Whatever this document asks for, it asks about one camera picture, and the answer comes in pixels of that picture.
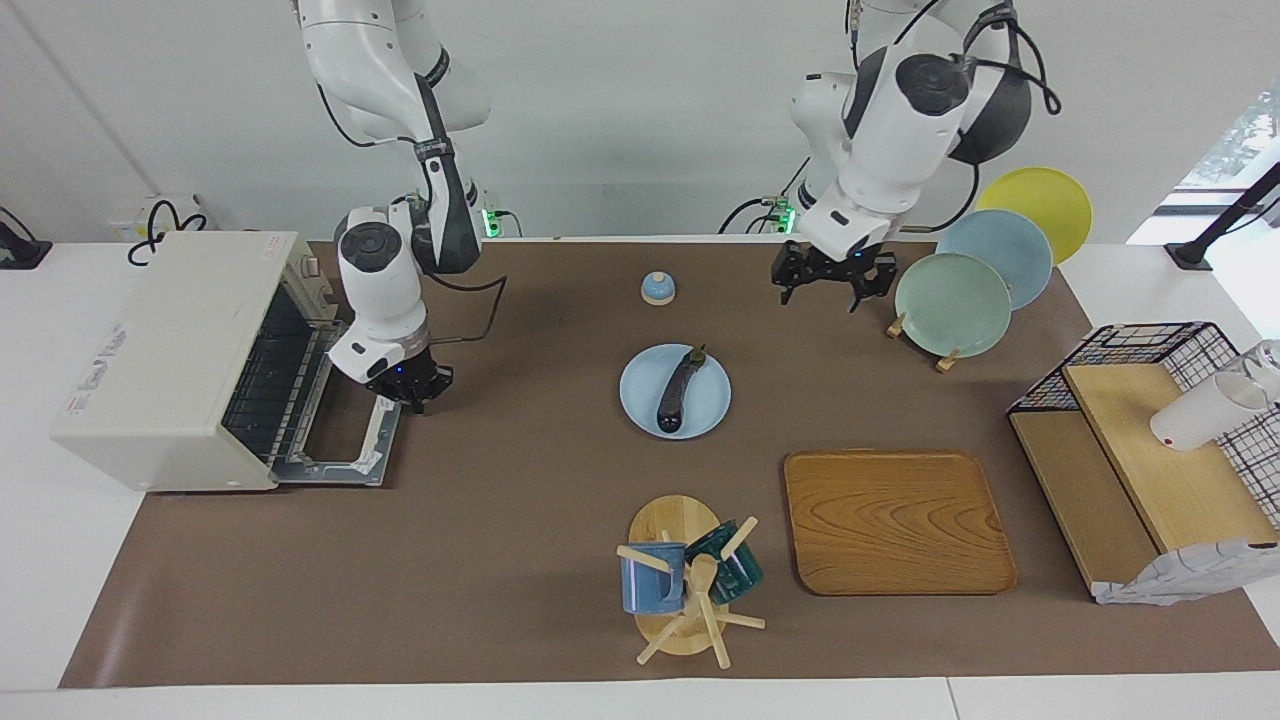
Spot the blue plate in rack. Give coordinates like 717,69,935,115
935,208,1054,311

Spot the white power strip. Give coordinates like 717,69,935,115
108,195,206,241

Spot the dark green mug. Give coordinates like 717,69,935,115
685,520,764,604

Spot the black clamp mount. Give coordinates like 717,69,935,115
0,207,53,271

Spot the white cup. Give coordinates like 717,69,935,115
1150,372,1269,453

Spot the yellow plate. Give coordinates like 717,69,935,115
975,166,1094,266

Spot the clear glass cup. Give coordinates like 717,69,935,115
1230,340,1280,401

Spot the wooden two-tier shelf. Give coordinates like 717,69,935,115
1008,362,1280,601

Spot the wooden mug tree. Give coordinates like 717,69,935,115
616,495,767,669

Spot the black coiled power cable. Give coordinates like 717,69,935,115
127,200,208,266

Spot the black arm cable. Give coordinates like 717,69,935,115
850,0,1063,233
428,272,508,347

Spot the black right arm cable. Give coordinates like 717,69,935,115
428,272,508,347

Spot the blue mug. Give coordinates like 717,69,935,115
620,542,689,615

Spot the white toaster oven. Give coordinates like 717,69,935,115
50,232,336,493

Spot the light blue round plate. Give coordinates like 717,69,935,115
619,343,733,440

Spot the metal oven rack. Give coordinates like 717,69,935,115
222,288,331,463

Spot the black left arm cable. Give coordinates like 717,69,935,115
850,0,1063,233

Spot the pale green plate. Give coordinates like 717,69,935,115
895,252,1013,359

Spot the black base cable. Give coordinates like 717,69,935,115
720,198,779,234

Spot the grey patterned cloth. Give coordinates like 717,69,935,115
1092,540,1280,607

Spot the dark purple eggplant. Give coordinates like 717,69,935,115
656,345,708,435

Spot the wooden plate rack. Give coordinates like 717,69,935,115
886,312,961,373

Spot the wooden serving tray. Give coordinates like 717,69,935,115
783,450,1019,597

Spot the brown table mat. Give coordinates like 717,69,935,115
58,240,1280,689

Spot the black wire basket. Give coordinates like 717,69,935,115
1007,322,1280,531

